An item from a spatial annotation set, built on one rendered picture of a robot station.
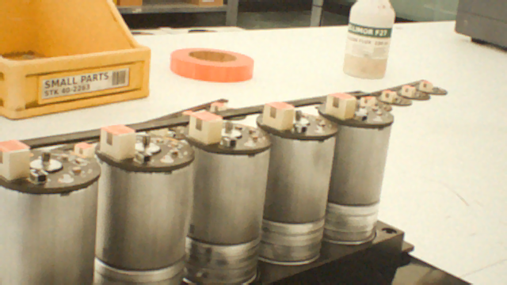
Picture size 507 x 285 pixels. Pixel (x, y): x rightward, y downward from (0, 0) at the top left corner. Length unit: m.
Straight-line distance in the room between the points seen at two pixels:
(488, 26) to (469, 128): 0.33
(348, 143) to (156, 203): 0.08
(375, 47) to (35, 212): 0.45
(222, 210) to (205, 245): 0.01
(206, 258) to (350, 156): 0.06
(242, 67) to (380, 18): 0.12
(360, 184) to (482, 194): 0.15
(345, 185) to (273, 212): 0.03
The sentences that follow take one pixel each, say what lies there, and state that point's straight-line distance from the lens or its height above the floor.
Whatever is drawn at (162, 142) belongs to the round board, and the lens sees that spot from 0.21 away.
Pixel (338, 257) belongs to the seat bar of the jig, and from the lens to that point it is 0.25.
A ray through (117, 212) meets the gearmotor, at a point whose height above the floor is 0.80.
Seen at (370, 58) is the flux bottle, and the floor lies 0.77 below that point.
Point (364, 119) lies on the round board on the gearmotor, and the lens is 0.25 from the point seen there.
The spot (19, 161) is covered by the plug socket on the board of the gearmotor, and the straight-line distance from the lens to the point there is 0.18.
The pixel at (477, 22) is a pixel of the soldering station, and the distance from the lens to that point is 0.84.
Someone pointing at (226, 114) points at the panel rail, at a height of 0.81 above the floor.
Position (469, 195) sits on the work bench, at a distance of 0.39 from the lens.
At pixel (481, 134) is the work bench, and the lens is 0.50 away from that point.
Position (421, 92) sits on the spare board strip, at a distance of 0.58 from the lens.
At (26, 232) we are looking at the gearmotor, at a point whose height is 0.80.
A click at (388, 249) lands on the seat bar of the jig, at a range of 0.27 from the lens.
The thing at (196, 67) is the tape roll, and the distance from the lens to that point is 0.54.
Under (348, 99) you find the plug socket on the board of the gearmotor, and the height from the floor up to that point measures 0.82.
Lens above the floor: 0.88
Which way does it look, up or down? 18 degrees down
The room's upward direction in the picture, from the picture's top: 6 degrees clockwise
